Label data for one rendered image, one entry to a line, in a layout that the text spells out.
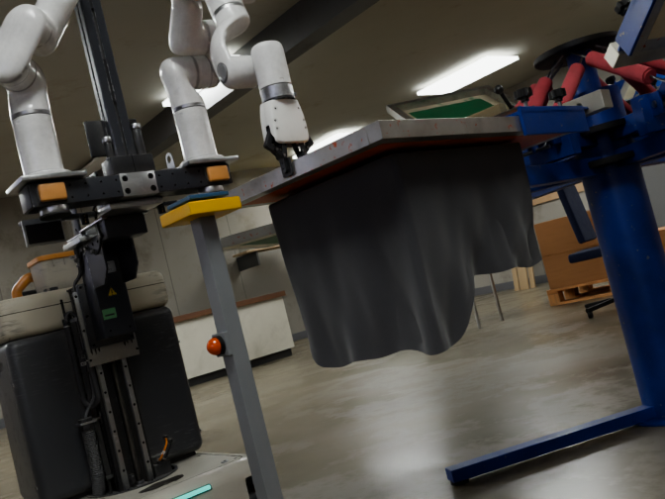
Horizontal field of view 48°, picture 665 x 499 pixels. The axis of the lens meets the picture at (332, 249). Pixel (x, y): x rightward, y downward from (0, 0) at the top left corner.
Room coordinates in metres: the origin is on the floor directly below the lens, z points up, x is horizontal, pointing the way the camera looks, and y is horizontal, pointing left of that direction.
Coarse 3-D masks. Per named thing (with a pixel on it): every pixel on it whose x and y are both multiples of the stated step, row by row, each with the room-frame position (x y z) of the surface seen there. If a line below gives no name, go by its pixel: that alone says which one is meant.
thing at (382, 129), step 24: (384, 120) 1.43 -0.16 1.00; (408, 120) 1.47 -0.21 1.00; (432, 120) 1.53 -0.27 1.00; (456, 120) 1.58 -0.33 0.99; (480, 120) 1.64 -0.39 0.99; (504, 120) 1.70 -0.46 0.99; (336, 144) 1.51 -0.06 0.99; (360, 144) 1.46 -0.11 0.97; (312, 168) 1.58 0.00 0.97; (240, 192) 1.77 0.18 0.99; (264, 192) 1.72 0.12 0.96
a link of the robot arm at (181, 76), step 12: (168, 60) 2.03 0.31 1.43; (180, 60) 2.04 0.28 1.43; (192, 60) 2.05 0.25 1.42; (204, 60) 2.07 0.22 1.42; (168, 72) 2.02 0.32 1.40; (180, 72) 2.03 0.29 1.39; (192, 72) 2.05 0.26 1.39; (204, 72) 2.07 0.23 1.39; (168, 84) 2.04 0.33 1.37; (180, 84) 2.03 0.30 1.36; (192, 84) 2.06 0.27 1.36; (204, 84) 2.09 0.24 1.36; (168, 96) 2.06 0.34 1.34; (180, 96) 2.03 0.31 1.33; (192, 96) 2.04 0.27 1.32; (180, 108) 2.03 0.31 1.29
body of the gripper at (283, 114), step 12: (288, 96) 1.62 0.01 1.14; (264, 108) 1.61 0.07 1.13; (276, 108) 1.61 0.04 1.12; (288, 108) 1.63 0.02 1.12; (300, 108) 1.66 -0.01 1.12; (264, 120) 1.62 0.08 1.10; (276, 120) 1.60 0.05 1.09; (288, 120) 1.62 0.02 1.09; (300, 120) 1.65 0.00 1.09; (264, 132) 1.62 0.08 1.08; (276, 132) 1.60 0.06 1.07; (288, 132) 1.62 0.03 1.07; (300, 132) 1.64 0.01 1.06; (288, 144) 1.65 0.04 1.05
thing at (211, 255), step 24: (168, 216) 1.58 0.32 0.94; (192, 216) 1.54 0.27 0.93; (216, 216) 1.63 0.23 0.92; (216, 240) 1.59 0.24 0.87; (216, 264) 1.58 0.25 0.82; (216, 288) 1.58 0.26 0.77; (216, 312) 1.59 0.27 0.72; (240, 336) 1.60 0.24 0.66; (240, 360) 1.59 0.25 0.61; (240, 384) 1.58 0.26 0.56; (240, 408) 1.59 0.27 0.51; (264, 432) 1.60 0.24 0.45; (264, 456) 1.59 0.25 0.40; (264, 480) 1.58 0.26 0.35
